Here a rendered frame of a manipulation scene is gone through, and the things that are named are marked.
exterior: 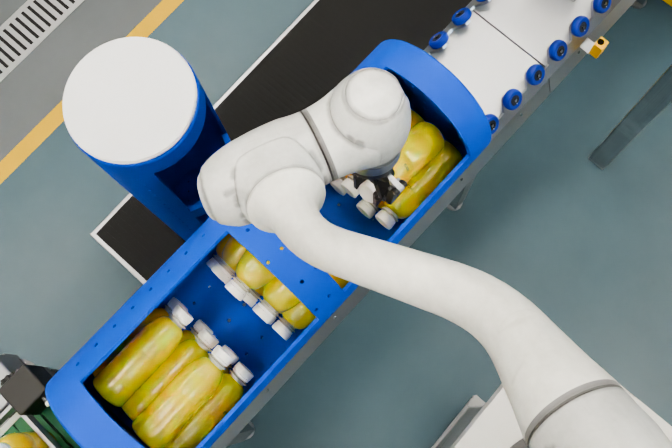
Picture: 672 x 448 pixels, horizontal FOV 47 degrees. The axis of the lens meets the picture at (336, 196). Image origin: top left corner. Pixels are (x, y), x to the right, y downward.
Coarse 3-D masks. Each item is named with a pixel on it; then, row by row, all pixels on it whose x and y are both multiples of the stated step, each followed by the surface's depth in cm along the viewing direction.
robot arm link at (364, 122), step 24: (360, 72) 94; (384, 72) 95; (336, 96) 94; (360, 96) 93; (384, 96) 93; (312, 120) 97; (336, 120) 95; (360, 120) 92; (384, 120) 93; (408, 120) 97; (336, 144) 96; (360, 144) 96; (384, 144) 96; (336, 168) 98; (360, 168) 101
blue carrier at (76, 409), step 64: (384, 64) 139; (448, 128) 156; (192, 256) 132; (256, 256) 128; (128, 320) 130; (192, 320) 152; (256, 320) 153; (320, 320) 136; (64, 384) 128; (256, 384) 133
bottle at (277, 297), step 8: (272, 280) 137; (264, 288) 138; (272, 288) 137; (280, 288) 136; (264, 296) 138; (272, 296) 136; (280, 296) 136; (288, 296) 136; (264, 304) 137; (272, 304) 137; (280, 304) 136; (288, 304) 137; (296, 304) 138; (272, 312) 137
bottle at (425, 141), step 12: (420, 132) 142; (432, 132) 142; (408, 144) 140; (420, 144) 140; (432, 144) 142; (408, 156) 138; (420, 156) 140; (432, 156) 143; (396, 168) 136; (408, 168) 137; (420, 168) 141; (408, 180) 139
